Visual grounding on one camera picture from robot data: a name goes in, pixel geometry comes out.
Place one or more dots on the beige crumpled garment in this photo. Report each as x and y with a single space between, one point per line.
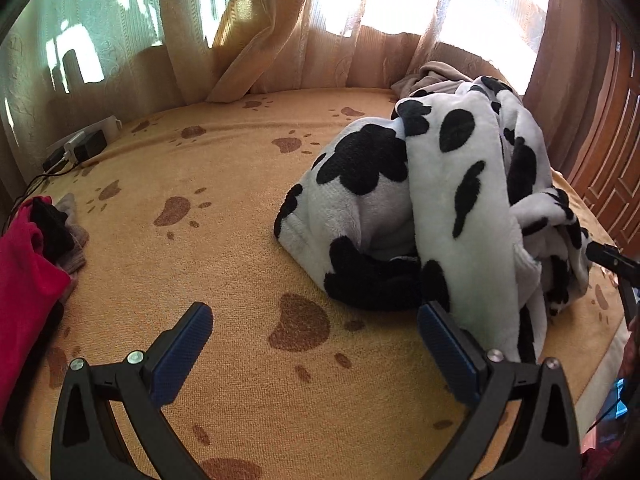
433 76

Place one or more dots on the cow print fleece garment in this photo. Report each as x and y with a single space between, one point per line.
450 199

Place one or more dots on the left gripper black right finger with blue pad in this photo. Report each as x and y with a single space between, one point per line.
543 441

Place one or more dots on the white power strip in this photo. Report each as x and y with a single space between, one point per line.
110 128

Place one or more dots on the orange paw print bedspread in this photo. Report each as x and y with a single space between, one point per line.
291 385

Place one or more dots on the brown wooden door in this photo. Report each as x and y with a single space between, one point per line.
606 173

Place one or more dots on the beige lace curtain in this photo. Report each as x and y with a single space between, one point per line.
66 64

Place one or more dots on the red fleece garment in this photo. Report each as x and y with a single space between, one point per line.
30 286

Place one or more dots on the grey brown folded cloth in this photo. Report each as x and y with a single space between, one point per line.
75 259

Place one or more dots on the black power adapter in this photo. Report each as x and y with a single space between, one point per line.
90 145

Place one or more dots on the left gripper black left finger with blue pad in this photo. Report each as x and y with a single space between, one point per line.
86 440

